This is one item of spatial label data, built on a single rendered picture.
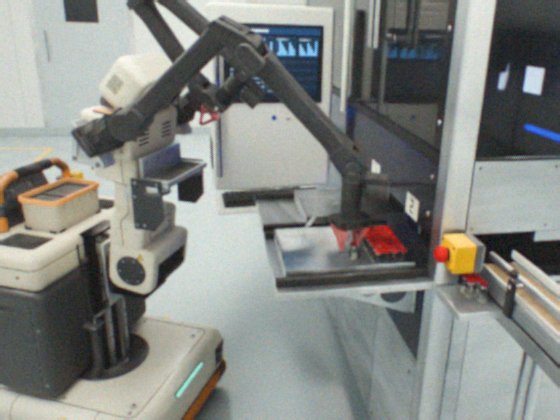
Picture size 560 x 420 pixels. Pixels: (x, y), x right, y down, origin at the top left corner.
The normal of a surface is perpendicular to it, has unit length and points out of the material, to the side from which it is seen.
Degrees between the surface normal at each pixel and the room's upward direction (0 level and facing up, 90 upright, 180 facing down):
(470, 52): 90
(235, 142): 90
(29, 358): 90
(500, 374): 90
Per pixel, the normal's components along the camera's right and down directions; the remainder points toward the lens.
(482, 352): 0.21, 0.32
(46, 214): -0.24, 0.33
